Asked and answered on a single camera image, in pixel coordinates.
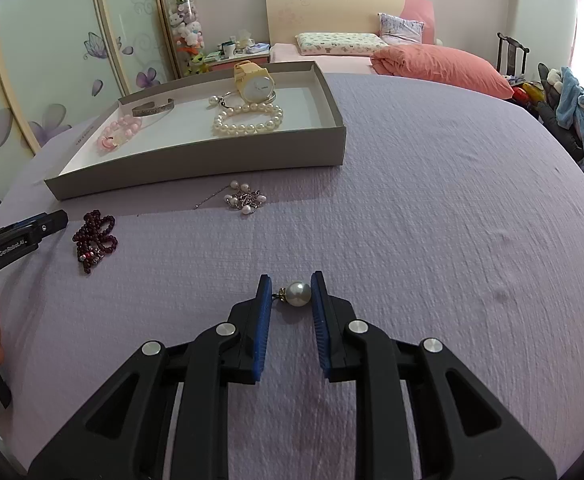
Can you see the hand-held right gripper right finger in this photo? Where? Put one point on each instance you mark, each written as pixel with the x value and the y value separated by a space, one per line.
pixel 319 330

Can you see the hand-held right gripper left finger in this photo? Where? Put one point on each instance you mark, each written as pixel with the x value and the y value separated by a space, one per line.
pixel 262 330

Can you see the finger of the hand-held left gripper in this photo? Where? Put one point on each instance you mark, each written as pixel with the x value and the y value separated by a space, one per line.
pixel 29 220
pixel 49 222

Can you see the pearl drop earring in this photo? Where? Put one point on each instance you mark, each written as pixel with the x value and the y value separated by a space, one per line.
pixel 214 101
pixel 296 294

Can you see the grey cardboard tray box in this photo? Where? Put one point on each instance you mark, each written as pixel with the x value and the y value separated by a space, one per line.
pixel 197 165

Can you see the thin silver bangle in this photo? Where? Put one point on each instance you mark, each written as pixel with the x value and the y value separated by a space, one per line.
pixel 226 97

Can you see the yellow wrist watch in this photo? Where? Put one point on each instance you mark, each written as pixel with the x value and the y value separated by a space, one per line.
pixel 257 87

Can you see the floral sliding door wardrobe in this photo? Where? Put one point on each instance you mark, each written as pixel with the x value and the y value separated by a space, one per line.
pixel 47 60

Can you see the green plush toy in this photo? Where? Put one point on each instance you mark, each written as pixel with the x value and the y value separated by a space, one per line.
pixel 198 64

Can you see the pink nightstand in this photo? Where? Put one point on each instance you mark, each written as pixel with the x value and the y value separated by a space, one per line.
pixel 222 65

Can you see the clear tube of plush toys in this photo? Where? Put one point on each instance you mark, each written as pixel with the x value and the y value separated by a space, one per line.
pixel 186 20

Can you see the white mug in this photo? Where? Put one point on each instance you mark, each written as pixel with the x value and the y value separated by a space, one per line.
pixel 228 50

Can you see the pink bed mattress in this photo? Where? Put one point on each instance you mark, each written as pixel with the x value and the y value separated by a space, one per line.
pixel 292 53

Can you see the flat patterned pillow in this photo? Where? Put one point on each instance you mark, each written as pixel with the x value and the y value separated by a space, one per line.
pixel 339 43

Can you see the pink pillow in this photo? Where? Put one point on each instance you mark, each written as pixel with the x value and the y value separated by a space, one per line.
pixel 437 67

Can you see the small purple print pillow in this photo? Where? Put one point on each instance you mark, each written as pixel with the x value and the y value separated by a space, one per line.
pixel 401 29

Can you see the red and yellow toy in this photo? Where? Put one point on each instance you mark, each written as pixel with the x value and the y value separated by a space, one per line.
pixel 526 91

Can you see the dark office chair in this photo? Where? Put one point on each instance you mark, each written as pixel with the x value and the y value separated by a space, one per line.
pixel 552 110

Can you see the cream and pink headboard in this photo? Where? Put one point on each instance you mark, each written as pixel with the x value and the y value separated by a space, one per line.
pixel 332 10

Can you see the dark wooden chair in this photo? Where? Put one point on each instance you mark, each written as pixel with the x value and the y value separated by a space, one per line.
pixel 512 52

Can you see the blue fleece garment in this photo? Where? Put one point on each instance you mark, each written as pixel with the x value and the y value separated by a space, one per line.
pixel 579 110

